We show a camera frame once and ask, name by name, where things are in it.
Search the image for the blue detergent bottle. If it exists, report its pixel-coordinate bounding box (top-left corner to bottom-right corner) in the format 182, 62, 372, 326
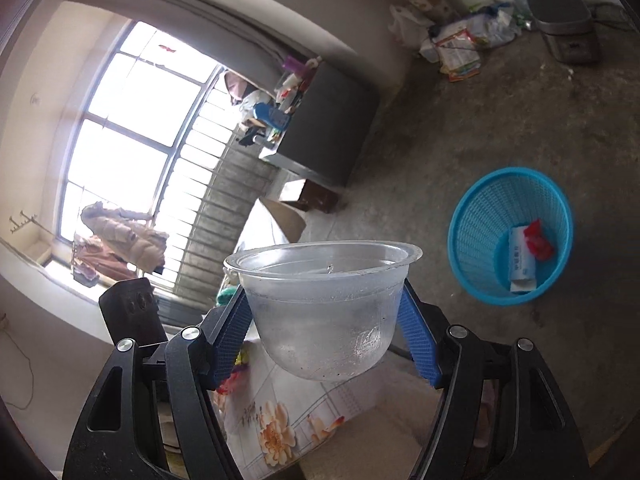
253, 103, 291, 131

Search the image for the dark grey cabinet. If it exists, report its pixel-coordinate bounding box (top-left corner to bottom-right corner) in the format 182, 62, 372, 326
259, 62, 380, 188

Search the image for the beige hanging jacket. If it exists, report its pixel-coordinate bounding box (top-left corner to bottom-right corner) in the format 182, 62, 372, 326
80, 202, 168, 274

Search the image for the red snack wrapper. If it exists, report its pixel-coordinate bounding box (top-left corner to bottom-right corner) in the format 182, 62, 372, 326
523, 219, 554, 261

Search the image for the floor trash pile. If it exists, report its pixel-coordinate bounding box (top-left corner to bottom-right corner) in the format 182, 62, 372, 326
388, 1, 526, 81

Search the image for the pink hanging garment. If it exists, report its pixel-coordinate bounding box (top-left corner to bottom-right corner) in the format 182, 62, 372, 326
72, 236, 137, 288

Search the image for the metal window railing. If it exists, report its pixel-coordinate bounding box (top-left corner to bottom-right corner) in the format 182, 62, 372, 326
149, 67, 277, 313

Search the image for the floral bed sheet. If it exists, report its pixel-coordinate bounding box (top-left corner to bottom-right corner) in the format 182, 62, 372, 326
214, 211, 439, 479

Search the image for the clear plastic bowl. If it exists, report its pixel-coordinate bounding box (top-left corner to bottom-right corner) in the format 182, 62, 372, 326
224, 240, 423, 382

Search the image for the blue plastic trash basket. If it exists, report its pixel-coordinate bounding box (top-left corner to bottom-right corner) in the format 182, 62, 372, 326
447, 167, 574, 307

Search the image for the black rice cooker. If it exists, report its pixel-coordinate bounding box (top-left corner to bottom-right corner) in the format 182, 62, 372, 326
527, 0, 601, 65

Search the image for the blue white medicine box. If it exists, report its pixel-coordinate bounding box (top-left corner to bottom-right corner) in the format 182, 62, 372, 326
509, 226, 537, 294

